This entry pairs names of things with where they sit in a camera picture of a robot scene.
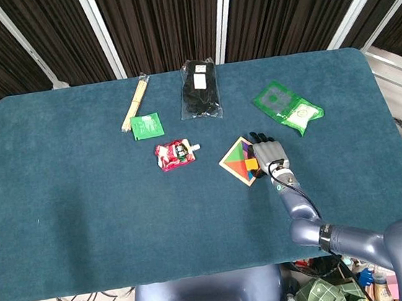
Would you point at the green foil sachet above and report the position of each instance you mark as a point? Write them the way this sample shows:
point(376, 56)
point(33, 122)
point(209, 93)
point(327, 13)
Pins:
point(146, 126)

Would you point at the pink box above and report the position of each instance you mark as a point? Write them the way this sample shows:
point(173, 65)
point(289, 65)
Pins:
point(395, 290)

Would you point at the teal fabric table cloth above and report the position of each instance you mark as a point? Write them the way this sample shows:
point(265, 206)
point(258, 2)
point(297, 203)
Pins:
point(120, 210)

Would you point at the green tangram triangle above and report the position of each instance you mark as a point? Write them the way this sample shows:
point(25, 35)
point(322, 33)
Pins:
point(237, 153)

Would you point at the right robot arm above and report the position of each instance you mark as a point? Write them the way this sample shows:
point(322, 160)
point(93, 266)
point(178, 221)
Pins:
point(360, 241)

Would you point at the yellow square puzzle piece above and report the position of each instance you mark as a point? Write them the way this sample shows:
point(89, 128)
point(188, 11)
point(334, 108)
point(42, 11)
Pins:
point(251, 164)

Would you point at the white metal floor rail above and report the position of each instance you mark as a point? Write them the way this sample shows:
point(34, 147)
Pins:
point(395, 68)

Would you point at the green plaid cloth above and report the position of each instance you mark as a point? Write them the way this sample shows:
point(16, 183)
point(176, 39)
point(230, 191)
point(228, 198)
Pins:
point(322, 294)

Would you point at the green and white plastic package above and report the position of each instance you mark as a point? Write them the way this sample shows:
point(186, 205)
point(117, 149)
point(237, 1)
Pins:
point(278, 99)

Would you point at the white partition post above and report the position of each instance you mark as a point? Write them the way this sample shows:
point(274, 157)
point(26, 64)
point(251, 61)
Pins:
point(389, 20)
point(101, 33)
point(359, 1)
point(28, 46)
point(222, 17)

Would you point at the black item in clear bag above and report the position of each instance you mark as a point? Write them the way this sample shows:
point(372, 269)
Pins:
point(199, 100)

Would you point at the blue block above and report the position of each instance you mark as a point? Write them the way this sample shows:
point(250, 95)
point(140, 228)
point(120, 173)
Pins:
point(250, 175)

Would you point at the crumpled red drink pouch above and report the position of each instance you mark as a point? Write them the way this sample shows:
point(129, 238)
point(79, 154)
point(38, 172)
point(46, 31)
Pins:
point(174, 155)

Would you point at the orange tangram triangle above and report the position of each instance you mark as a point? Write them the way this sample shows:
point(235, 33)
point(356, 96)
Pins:
point(239, 169)

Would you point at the wooden stick bundle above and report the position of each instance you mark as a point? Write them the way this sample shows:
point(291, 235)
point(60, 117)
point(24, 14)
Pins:
point(137, 99)

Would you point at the wooden tangram tray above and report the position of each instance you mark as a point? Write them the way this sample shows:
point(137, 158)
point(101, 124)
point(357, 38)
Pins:
point(236, 173)

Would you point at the grey-blue robot torso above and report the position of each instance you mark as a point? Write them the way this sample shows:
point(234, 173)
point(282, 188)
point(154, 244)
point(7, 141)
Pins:
point(203, 299)

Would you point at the clear plastic bottle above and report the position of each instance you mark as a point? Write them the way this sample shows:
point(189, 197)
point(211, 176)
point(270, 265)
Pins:
point(382, 287)

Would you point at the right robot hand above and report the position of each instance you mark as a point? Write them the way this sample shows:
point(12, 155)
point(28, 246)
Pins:
point(270, 154)

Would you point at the purple tangram parallelogram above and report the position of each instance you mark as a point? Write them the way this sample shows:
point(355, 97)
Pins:
point(248, 148)

